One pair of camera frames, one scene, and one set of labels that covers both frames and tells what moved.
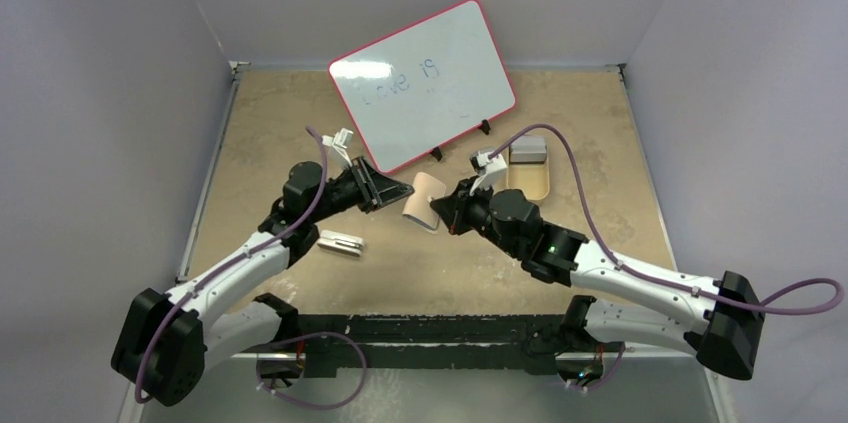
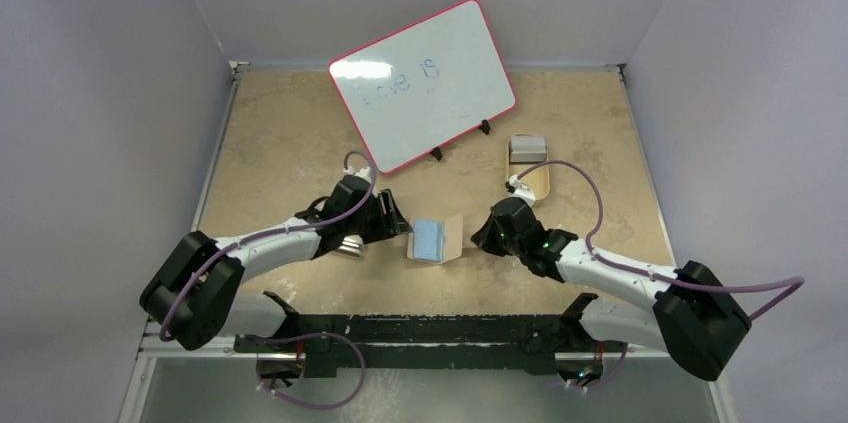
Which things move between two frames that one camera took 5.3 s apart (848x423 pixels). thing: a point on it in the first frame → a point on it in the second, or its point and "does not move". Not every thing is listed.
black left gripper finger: (385, 189) → (389, 202)
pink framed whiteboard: (425, 86) does not move
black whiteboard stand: (436, 152) does not move
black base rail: (344, 344) does not move
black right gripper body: (462, 210) → (494, 235)
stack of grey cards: (528, 149) does not move
